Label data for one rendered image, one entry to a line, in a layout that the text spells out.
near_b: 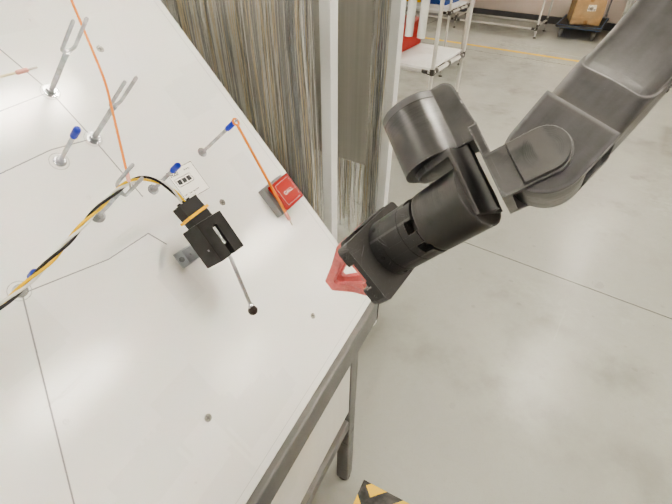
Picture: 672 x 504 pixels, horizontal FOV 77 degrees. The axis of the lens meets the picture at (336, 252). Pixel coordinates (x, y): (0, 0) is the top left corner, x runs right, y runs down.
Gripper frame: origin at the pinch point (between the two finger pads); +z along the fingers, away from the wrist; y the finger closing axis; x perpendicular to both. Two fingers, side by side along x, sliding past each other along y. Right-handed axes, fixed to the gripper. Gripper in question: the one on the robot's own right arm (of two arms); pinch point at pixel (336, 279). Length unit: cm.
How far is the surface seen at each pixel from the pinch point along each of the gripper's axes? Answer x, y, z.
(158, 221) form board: -20.4, 1.5, 19.4
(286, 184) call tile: -15.0, -20.4, 16.9
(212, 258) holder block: -11.2, 2.5, 13.2
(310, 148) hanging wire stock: -23, -55, 36
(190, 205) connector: -18.2, 0.9, 11.7
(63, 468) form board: -2.8, 26.8, 22.0
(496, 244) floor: 65, -185, 78
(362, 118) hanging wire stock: -24, -91, 40
